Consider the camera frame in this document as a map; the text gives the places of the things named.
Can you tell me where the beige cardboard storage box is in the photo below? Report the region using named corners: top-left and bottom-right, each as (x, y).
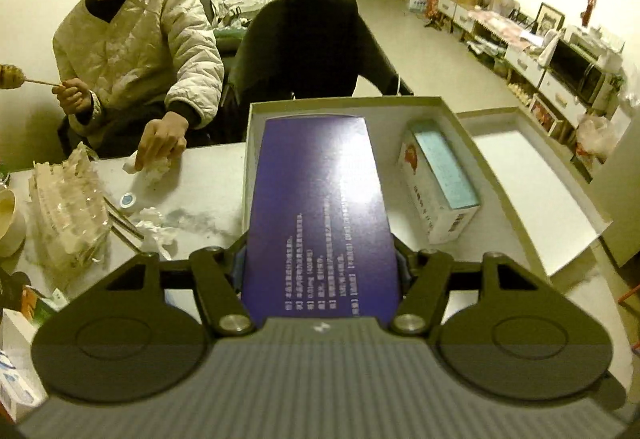
top-left (241, 96), bottom-right (553, 280)

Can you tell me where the purple box with white text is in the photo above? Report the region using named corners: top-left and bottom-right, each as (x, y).
top-left (241, 115), bottom-right (411, 327)

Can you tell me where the plastic bag on cabinet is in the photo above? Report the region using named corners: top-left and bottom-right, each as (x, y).
top-left (575, 114), bottom-right (621, 160)

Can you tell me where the clear plastic bag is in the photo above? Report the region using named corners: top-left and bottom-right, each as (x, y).
top-left (27, 141), bottom-right (113, 270)

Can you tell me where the black chair with jacket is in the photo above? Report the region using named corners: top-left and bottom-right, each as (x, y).
top-left (227, 0), bottom-right (416, 142)

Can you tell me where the beige cardboard box lid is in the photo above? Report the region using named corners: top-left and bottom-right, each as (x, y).
top-left (456, 107), bottom-right (615, 278)

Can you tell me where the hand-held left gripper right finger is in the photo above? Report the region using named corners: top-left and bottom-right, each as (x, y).
top-left (389, 234), bottom-right (542, 338)

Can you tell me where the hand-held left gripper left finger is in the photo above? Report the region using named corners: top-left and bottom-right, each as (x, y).
top-left (105, 231), bottom-right (257, 338)

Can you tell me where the white marble desktop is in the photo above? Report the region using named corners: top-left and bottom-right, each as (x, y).
top-left (0, 141), bottom-right (640, 400)

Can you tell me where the food skewer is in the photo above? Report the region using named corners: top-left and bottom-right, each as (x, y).
top-left (0, 64), bottom-right (63, 90)

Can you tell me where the black picture frame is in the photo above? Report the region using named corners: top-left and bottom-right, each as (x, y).
top-left (534, 3), bottom-right (566, 36)

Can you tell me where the wooden chopsticks pair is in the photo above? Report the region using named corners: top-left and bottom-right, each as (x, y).
top-left (102, 196), bottom-right (146, 241)

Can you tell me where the low storage cabinet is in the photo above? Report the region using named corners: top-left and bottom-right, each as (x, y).
top-left (390, 0), bottom-right (626, 160)

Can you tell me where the white box with teal side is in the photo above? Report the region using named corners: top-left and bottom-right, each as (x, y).
top-left (398, 119), bottom-right (482, 246)

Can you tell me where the microwave oven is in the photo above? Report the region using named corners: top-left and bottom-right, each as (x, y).
top-left (547, 39), bottom-right (608, 107)

